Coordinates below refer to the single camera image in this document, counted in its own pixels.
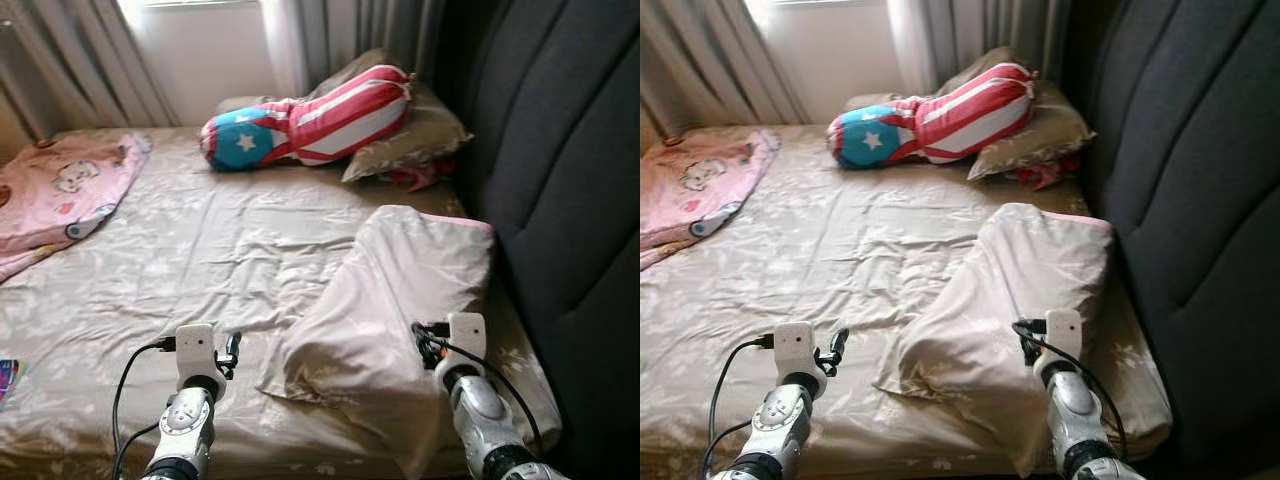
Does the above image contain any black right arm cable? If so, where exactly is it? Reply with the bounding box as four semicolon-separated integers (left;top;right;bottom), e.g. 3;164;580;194
412;322;547;457
1012;318;1131;461

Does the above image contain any bed with grey floral sheet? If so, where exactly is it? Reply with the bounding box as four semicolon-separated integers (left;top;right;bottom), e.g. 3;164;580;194
0;125;563;480
640;122;1174;480

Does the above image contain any beige quilt with pink edge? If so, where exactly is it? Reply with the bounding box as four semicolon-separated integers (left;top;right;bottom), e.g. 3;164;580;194
875;202;1173;480
258;205;562;480

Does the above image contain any pink cartoon print blanket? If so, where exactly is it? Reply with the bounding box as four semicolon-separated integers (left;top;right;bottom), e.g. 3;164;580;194
640;128;781;272
0;132;153;286

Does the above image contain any star and stripes bolster pillow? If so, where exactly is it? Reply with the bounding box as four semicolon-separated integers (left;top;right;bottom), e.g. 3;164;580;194
827;62;1039;169
198;65;416;172

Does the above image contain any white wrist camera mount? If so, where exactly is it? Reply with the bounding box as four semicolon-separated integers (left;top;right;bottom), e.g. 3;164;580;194
447;313;488;373
1043;308;1085;376
775;322;817;389
175;323;217;393

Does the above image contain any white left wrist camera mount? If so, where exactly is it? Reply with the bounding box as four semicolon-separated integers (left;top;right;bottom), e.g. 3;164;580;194
775;322;817;389
175;323;217;393

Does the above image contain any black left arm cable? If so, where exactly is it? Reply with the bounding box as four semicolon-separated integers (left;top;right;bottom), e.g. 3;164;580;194
697;335;779;480
112;338;179;480

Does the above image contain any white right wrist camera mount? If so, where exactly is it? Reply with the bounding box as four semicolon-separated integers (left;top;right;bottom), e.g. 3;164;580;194
447;313;488;373
1043;308;1085;376

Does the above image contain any grey pleated curtain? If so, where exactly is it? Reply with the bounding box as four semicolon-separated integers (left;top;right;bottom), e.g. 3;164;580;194
265;0;447;97
890;0;1071;96
640;0;807;137
0;0;181;141

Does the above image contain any crumpled red cloth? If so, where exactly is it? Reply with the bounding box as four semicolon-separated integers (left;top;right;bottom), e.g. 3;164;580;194
1010;155;1082;191
385;160;457;193

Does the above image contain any dark grey padded panel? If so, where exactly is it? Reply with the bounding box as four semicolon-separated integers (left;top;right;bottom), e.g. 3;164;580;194
1060;0;1280;473
435;0;640;480

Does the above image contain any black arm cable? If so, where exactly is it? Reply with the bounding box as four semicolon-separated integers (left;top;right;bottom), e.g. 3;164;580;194
1012;318;1131;461
697;335;779;480
112;338;179;480
412;322;547;457

